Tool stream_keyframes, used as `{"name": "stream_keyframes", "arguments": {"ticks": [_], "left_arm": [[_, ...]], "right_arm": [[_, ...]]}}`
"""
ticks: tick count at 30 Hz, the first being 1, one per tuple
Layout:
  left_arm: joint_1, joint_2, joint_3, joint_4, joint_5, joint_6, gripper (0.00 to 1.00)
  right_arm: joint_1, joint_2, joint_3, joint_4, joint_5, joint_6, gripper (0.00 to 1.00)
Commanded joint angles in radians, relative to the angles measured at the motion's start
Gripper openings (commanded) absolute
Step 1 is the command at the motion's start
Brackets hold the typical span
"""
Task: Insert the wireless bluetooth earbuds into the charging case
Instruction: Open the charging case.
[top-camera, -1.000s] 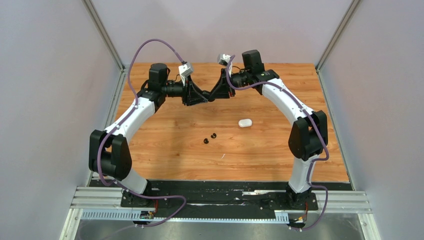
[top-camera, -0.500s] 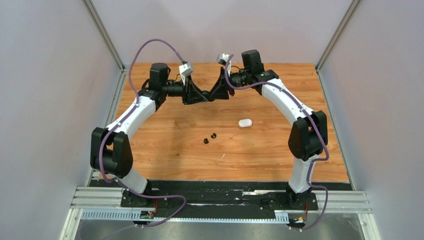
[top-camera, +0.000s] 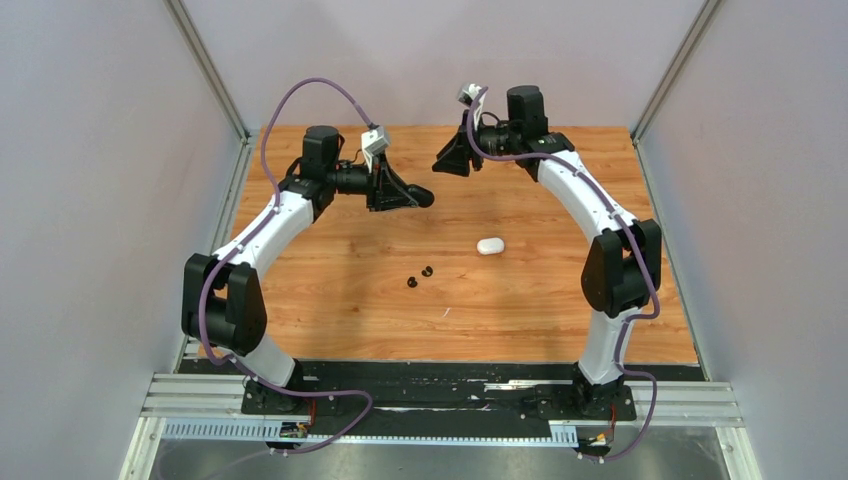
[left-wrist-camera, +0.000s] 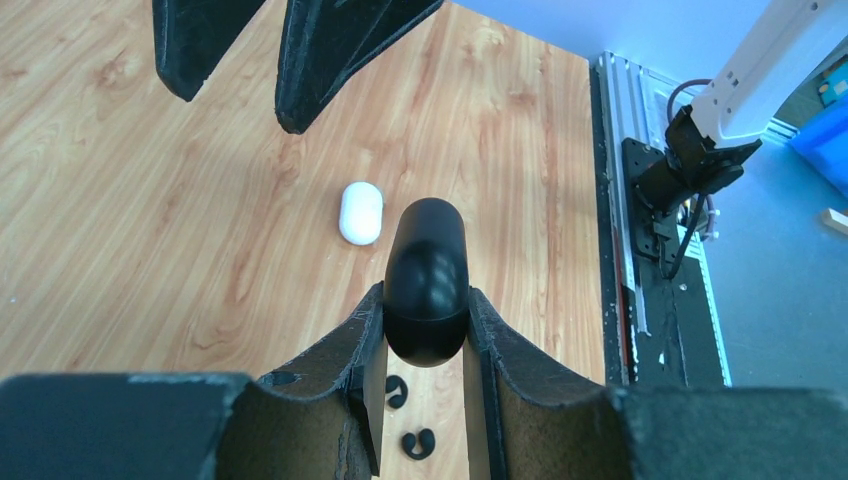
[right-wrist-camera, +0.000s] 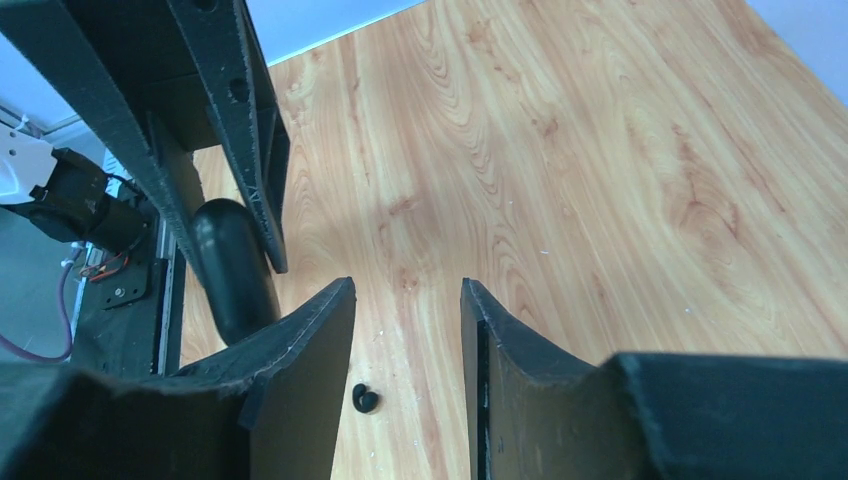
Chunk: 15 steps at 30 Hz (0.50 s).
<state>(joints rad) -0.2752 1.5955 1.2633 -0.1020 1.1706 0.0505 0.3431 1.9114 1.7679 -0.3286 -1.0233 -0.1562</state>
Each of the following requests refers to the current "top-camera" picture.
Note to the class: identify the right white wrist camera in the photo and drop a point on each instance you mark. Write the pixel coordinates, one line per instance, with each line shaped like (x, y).
(472, 97)

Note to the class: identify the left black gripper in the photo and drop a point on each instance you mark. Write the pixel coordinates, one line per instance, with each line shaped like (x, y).
(385, 188)

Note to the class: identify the left aluminium frame post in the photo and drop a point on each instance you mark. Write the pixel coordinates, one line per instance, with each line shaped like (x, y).
(193, 39)

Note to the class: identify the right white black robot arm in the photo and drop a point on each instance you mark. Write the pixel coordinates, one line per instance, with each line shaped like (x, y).
(622, 271)

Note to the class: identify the white earbud charging case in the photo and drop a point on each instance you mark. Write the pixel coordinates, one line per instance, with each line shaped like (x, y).
(490, 246)

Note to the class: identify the aluminium frame post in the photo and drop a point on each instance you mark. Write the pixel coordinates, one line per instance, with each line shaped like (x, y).
(193, 39)
(693, 36)

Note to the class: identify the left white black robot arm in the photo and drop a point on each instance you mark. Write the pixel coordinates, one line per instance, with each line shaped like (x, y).
(222, 301)

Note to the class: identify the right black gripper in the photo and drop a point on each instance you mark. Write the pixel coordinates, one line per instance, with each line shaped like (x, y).
(454, 157)

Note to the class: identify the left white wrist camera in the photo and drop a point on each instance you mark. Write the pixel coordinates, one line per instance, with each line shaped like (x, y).
(374, 142)

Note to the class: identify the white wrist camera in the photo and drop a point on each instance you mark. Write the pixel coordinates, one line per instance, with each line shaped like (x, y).
(472, 97)
(374, 142)

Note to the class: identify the black earbud charging case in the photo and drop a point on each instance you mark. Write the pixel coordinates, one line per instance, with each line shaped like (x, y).
(423, 197)

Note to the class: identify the right aluminium frame post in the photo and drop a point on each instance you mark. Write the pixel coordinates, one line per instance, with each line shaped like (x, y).
(693, 36)

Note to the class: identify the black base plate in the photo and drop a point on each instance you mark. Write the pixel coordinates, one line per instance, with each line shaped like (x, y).
(312, 379)

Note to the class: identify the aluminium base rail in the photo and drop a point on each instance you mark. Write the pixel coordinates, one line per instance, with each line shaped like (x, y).
(669, 403)

